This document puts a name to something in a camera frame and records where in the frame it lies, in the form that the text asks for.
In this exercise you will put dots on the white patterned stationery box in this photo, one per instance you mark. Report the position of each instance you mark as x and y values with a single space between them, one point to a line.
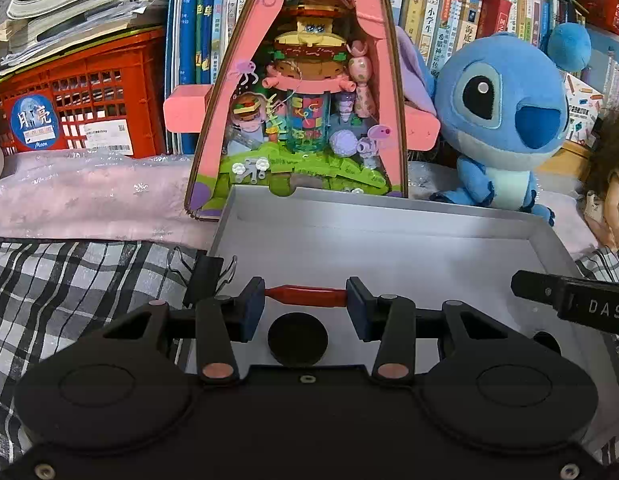
585 104

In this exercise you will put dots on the wooden drawer box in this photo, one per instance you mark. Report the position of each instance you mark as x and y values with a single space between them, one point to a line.
572 160

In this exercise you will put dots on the stack of books on crate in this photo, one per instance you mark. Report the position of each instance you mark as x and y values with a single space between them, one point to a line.
31 30

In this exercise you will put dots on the black white plaid cloth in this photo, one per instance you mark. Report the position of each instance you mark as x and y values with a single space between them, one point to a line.
52 292

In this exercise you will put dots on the red plastic crate left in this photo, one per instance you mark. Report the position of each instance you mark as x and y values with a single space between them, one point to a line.
108 94

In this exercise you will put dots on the pink glittery cloth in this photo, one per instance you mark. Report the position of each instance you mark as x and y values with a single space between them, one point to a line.
95 195

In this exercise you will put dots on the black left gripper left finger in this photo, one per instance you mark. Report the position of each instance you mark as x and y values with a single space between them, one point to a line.
223 328

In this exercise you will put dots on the blue Stitch plush toy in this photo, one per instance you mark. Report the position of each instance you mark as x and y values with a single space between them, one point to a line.
502 106

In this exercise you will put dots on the pink triangular diorama toy house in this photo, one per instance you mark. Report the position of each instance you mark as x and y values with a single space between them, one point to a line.
309 93

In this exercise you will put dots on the brown haired baby doll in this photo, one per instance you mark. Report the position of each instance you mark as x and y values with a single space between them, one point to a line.
601 211

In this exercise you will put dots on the black binder clip on box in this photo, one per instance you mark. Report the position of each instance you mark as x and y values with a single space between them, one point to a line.
208 275

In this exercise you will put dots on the white cardboard box tray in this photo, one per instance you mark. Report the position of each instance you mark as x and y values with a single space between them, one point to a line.
428 252

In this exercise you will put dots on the red marker pen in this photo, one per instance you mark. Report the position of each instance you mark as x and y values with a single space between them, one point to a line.
318 297

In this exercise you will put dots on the black round lid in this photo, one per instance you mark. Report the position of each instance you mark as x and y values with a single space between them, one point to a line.
297 339

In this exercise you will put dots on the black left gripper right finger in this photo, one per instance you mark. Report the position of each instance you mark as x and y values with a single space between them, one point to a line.
391 319

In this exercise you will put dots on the row of upright books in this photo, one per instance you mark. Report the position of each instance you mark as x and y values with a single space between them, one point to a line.
438 28

